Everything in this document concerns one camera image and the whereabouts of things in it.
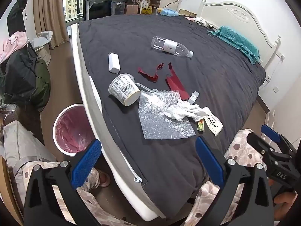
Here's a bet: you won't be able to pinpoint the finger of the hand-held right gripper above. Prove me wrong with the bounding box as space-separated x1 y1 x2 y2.
246 132 283 168
261 124 298 156

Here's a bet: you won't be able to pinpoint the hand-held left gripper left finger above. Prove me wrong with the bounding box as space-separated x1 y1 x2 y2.
24 138 102 226

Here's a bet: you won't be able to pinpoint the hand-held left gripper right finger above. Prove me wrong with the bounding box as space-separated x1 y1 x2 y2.
195 135 275 226

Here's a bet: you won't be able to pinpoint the white bin with pink liner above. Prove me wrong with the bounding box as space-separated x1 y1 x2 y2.
53 104 100 157

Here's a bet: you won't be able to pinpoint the clear bubble wrap sheet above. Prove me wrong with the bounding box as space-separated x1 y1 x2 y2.
138 89 197 140

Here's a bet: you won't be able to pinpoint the white instant noodle cup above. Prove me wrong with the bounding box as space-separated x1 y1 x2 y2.
108 73 141 106

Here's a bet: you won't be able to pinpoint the person's right hand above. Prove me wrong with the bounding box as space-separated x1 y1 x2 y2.
268 178 299 217

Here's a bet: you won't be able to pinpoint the pink slipper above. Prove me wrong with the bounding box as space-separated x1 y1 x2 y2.
97 169 111 188

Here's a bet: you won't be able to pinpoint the white paper tag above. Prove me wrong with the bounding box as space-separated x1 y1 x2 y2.
203 109 223 137

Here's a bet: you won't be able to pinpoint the crumpled white tissue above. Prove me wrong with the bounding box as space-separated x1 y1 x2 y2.
163 99 210 122

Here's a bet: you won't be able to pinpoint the white mattress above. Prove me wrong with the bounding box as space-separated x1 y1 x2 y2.
71 24 165 220

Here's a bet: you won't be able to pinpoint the grey fabric storage bag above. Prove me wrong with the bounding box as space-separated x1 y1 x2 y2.
2 120 57 184

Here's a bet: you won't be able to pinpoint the bed with dark cover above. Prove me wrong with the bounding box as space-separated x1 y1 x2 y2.
78 14 266 201

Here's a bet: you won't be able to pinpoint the brown cardboard board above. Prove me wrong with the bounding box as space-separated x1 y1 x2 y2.
0 155 24 226

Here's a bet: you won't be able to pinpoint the dark red bag piece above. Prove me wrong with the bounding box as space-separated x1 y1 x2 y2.
165 62 191 100

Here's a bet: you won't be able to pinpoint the green jacket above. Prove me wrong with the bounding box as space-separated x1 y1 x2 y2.
30 58 51 113

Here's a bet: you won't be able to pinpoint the clear plastic box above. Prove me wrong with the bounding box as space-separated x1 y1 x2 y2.
0 103 20 124

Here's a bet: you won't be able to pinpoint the clear plastic film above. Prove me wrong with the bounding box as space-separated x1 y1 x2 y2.
135 82 160 95

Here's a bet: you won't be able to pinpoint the teal pillow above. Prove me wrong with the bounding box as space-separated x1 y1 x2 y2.
208 26 261 64

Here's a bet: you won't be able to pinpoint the small white box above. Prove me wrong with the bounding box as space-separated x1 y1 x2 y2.
108 52 122 74

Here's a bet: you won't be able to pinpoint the red ribbon strip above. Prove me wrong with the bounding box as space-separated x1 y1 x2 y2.
138 62 164 84

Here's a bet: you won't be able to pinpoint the black jacket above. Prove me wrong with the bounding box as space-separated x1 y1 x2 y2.
0 43 40 100

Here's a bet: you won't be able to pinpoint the white side table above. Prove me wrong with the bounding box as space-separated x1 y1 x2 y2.
35 44 52 66

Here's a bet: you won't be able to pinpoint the clear plastic water bottle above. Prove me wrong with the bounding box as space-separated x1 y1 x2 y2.
152 36 194 57

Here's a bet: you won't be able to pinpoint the white crumpled clothes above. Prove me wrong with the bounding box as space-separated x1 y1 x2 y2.
186 16 215 29

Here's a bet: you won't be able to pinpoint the white plastic bag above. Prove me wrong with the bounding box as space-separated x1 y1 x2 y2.
31 30 53 50

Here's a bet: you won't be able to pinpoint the pink cloth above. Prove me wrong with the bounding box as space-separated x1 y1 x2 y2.
0 31 29 63

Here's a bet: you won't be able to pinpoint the blue plastic pack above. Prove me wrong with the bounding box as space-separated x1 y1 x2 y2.
156 8 179 16

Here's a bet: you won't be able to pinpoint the clear storage container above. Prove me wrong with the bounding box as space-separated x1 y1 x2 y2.
110 1 125 16

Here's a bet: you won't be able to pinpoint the beige curtain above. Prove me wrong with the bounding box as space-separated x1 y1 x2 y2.
33 0 71 50

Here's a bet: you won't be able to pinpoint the brown cardboard box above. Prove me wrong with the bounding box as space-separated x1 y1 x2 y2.
125 3 139 15

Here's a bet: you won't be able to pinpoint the black framed window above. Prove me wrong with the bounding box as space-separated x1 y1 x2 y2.
62 0 91 22

